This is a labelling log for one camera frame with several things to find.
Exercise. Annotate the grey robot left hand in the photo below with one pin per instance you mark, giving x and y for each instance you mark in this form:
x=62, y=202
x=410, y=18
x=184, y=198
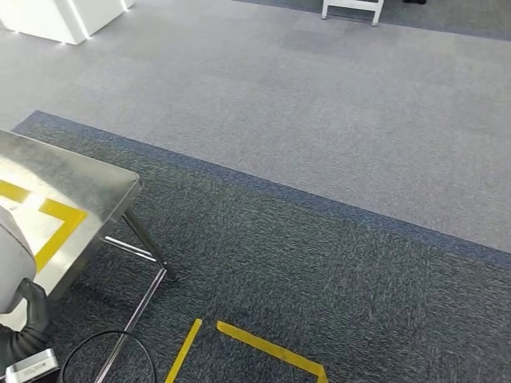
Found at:
x=38, y=306

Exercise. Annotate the white lit plinth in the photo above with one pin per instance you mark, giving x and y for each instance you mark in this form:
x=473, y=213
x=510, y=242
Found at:
x=40, y=18
x=103, y=8

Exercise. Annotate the yellow tape frame on workbench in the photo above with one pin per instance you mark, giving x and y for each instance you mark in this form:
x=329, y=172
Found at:
x=63, y=210

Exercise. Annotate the yellow straight floor tape strip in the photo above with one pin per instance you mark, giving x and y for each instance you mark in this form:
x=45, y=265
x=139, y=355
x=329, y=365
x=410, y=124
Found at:
x=183, y=350

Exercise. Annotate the white bench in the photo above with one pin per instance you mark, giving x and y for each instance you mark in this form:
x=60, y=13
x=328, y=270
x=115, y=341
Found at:
x=351, y=4

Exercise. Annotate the steel workbench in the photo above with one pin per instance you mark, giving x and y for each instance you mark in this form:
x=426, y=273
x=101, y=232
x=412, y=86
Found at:
x=80, y=180

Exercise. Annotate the yellow angled floor tape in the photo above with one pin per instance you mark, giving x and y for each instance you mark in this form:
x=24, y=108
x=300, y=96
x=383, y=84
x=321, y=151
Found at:
x=271, y=349

